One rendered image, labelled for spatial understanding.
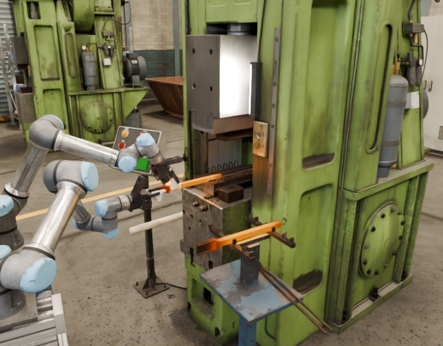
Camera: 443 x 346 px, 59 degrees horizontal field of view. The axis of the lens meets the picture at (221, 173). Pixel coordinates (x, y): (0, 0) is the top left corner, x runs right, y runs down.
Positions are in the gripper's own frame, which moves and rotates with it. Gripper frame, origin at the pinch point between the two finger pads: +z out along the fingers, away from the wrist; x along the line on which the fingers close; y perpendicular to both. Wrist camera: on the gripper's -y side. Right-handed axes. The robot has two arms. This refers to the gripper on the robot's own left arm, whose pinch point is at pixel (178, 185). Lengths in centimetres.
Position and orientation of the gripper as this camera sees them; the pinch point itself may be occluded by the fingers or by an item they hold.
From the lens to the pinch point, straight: 210.3
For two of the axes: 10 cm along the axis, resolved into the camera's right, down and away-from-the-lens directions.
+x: 6.2, 2.5, -7.4
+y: -6.8, 6.4, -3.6
